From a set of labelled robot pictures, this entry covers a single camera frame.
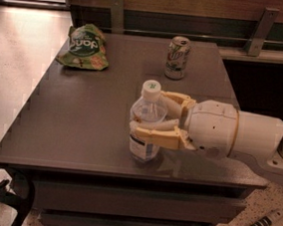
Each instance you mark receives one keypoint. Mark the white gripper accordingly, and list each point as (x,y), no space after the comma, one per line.
(211,128)

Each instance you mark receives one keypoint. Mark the clear blue plastic bottle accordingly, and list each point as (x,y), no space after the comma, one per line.
(148,109)

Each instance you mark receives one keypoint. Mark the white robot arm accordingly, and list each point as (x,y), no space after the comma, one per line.
(256,144)

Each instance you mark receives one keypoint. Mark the green rice chip bag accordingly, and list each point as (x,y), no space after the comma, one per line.
(86,49)

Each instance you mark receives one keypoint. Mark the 7up soda can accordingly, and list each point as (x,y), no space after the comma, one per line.
(177,55)

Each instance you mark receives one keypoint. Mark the right metal wall bracket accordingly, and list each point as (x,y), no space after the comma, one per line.
(254,45)

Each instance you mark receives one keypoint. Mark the metal wall bracket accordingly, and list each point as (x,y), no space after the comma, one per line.
(254,45)
(117,16)

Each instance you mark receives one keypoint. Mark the left metal wall bracket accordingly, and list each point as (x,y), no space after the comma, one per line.
(117,16)

